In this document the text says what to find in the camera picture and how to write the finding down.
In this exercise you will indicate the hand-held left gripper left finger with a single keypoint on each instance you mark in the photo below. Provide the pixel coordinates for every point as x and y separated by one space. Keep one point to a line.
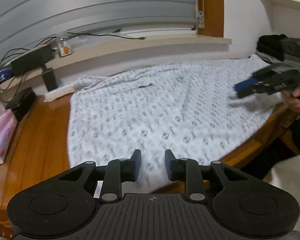
138 163

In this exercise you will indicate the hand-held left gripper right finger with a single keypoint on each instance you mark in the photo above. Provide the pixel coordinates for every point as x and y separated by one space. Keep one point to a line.
168 163

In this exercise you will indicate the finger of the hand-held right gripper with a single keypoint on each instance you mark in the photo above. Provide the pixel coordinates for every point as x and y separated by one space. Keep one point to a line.
245 85
250 93

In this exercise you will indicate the white patterned shirt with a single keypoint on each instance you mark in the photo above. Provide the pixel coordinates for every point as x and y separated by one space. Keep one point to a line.
165 110

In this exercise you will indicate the person's right hand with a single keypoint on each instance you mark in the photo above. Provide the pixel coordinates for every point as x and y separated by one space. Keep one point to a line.
293 102

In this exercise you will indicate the grey folded garment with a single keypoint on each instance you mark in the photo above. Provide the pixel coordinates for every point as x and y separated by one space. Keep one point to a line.
265 59

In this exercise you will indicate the black folded garment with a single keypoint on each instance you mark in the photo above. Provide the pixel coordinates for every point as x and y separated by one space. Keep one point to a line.
267 51

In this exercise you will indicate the person's beige trousers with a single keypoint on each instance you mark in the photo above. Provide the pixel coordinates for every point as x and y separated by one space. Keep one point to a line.
290 172

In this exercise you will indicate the white power strip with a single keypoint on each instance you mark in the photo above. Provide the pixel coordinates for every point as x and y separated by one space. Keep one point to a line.
60 93

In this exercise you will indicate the black plug-in charger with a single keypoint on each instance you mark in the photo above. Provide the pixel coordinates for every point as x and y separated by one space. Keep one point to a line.
50 80

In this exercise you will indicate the black hard case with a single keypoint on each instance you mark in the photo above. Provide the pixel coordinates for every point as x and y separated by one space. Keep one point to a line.
21 102

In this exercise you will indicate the glass jar orange label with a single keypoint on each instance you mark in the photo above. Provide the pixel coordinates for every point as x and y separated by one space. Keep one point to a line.
65 51

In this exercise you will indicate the pink tissue pack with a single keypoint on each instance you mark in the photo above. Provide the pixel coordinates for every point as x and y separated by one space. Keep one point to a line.
1 135

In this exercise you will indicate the black power brick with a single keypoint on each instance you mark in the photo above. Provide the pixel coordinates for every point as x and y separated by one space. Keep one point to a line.
31 60

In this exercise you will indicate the blue snack packet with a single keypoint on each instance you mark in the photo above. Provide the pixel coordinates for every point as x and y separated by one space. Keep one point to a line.
2 75

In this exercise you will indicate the grey window blind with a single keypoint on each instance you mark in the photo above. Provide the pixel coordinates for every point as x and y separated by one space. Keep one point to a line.
90 5

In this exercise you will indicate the wooden window frame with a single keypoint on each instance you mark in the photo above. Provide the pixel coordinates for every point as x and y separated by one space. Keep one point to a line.
213 5

